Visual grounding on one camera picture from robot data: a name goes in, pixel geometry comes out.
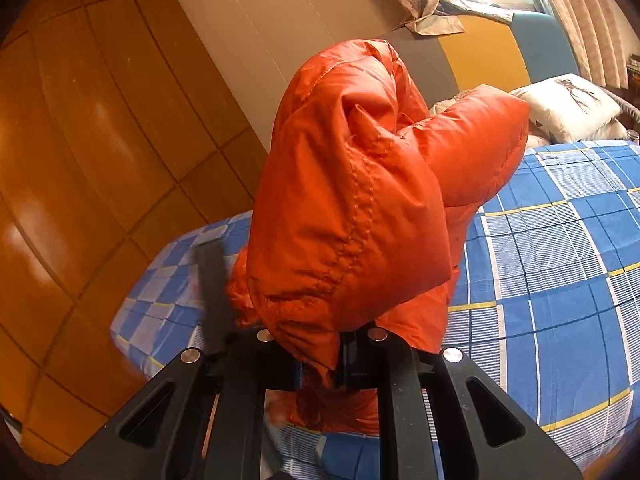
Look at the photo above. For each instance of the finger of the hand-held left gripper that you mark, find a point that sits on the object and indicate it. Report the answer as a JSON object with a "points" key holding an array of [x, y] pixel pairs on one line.
{"points": [[215, 300]]}

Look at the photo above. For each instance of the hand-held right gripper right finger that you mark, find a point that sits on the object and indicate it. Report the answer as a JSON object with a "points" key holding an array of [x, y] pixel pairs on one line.
{"points": [[357, 365]]}

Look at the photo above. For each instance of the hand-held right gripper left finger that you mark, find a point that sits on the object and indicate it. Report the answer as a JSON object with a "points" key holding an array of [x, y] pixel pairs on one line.
{"points": [[280, 370]]}

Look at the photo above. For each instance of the orange quilted down jacket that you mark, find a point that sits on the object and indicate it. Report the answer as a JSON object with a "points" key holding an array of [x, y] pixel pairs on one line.
{"points": [[350, 185]]}

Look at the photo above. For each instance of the wooden wardrobe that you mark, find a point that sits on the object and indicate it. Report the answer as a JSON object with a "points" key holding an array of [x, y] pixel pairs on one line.
{"points": [[100, 160]]}

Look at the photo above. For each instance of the bed with blue plaid sheet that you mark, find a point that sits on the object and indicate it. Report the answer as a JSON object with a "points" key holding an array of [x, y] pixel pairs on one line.
{"points": [[550, 285]]}

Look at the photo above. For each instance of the white quilted jacket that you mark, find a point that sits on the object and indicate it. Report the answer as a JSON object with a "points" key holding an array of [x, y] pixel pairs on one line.
{"points": [[445, 106]]}

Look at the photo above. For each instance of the grey yellow blue headboard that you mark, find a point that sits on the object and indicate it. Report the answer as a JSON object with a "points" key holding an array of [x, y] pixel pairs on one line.
{"points": [[485, 55]]}

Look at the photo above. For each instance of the white printed pillow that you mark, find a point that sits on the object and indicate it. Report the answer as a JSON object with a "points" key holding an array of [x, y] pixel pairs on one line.
{"points": [[570, 105]]}

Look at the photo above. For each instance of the grey bed rail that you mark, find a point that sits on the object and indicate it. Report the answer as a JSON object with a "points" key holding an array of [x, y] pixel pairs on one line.
{"points": [[631, 112]]}

